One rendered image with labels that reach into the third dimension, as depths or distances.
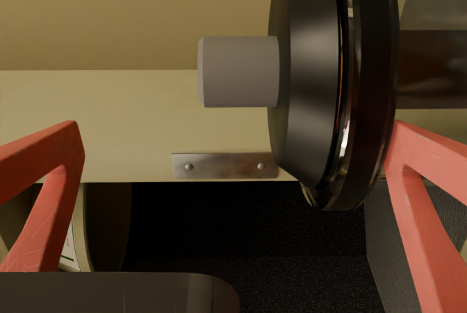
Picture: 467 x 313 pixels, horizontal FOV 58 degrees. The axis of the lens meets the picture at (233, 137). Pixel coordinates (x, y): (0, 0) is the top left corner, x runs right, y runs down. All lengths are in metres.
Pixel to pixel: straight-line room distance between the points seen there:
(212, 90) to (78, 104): 0.19
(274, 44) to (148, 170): 0.16
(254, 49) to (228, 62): 0.01
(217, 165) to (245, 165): 0.02
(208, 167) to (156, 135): 0.04
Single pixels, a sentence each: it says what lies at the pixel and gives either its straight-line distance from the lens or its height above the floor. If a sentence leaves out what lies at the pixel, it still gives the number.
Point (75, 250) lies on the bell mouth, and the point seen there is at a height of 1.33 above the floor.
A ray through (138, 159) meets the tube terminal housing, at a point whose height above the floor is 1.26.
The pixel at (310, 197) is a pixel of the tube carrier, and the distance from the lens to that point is 0.17.
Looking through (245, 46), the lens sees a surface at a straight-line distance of 0.16.
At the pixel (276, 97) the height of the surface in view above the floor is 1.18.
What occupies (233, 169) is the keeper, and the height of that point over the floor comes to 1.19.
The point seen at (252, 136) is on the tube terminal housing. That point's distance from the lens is 0.28.
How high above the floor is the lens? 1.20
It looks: 1 degrees down
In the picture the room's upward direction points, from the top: 90 degrees counter-clockwise
